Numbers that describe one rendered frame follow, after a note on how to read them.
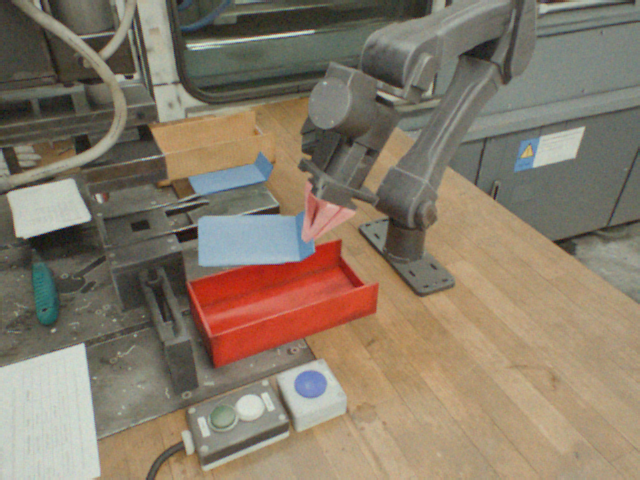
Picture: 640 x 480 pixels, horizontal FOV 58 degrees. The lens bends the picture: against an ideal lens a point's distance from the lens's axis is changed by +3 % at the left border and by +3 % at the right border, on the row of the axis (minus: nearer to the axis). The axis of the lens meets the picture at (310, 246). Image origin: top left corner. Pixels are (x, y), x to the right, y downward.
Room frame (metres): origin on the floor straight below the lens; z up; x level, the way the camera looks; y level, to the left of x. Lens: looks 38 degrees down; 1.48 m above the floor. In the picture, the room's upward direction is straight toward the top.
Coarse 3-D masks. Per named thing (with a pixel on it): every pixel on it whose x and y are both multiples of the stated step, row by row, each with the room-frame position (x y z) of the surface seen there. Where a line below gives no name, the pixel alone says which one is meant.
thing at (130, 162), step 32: (32, 96) 0.71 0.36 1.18; (64, 96) 0.72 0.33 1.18; (96, 96) 0.69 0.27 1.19; (128, 96) 0.72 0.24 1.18; (0, 128) 0.62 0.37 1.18; (32, 128) 0.64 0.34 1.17; (64, 128) 0.65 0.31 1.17; (96, 128) 0.67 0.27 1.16; (128, 128) 0.68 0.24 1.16; (96, 160) 0.62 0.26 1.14; (128, 160) 0.62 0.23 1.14; (160, 160) 0.63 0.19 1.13; (96, 192) 0.60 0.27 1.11
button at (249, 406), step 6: (246, 396) 0.42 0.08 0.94; (252, 396) 0.42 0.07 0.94; (240, 402) 0.41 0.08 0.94; (246, 402) 0.41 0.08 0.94; (252, 402) 0.41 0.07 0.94; (258, 402) 0.41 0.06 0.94; (240, 408) 0.40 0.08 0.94; (246, 408) 0.40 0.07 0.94; (252, 408) 0.40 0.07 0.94; (258, 408) 0.40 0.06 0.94; (240, 414) 0.40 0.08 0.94; (246, 414) 0.39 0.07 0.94; (252, 414) 0.39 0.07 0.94; (258, 414) 0.40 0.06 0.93
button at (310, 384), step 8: (296, 376) 0.45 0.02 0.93; (304, 376) 0.45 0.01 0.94; (312, 376) 0.45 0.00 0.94; (320, 376) 0.45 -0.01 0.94; (296, 384) 0.44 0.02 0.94; (304, 384) 0.44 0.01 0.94; (312, 384) 0.44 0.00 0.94; (320, 384) 0.44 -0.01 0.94; (304, 392) 0.42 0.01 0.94; (312, 392) 0.42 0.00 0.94; (320, 392) 0.43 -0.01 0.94
